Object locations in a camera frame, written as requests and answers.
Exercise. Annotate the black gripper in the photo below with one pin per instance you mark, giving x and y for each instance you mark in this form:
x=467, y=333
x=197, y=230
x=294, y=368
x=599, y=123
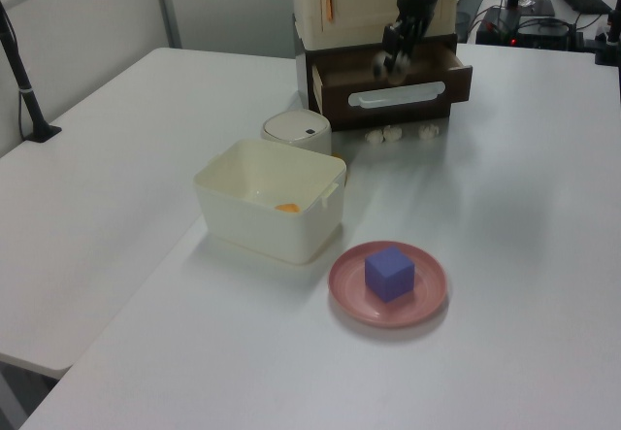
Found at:
x=418, y=5

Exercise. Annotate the black and white panda toy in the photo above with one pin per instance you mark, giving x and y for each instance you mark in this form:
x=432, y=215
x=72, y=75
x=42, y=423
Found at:
x=390, y=68

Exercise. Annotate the brown wooden drawer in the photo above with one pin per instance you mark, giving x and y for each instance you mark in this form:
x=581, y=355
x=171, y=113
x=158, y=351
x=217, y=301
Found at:
x=388, y=100

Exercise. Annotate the small cream toy figure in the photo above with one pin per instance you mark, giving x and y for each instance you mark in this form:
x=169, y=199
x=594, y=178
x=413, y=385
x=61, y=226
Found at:
x=428, y=131
x=392, y=133
x=373, y=136

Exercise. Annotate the black electronics box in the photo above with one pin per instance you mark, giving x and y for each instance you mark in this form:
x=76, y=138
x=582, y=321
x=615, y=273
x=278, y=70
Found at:
x=529, y=32

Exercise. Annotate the small white lidded bin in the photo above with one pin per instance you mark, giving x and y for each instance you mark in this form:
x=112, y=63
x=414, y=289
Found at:
x=296, y=131

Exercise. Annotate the orange item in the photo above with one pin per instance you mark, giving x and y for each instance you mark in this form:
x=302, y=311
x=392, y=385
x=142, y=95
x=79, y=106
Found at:
x=287, y=208

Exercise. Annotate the cream plastic storage box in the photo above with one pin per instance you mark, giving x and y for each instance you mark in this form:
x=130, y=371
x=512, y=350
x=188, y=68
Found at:
x=271, y=207

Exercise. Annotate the black table clamp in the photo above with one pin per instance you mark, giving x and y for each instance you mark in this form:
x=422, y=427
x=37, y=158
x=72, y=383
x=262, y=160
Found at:
x=609, y=42

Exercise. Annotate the purple cube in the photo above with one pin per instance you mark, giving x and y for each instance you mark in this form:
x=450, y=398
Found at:
x=388, y=274

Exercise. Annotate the pink round plate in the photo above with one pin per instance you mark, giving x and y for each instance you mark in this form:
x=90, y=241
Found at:
x=427, y=299

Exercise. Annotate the grey partition post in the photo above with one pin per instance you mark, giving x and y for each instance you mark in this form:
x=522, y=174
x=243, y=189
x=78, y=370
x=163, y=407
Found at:
x=165, y=3

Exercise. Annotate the black camera stand pole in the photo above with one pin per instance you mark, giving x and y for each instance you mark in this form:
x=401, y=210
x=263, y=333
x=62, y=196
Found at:
x=22, y=85

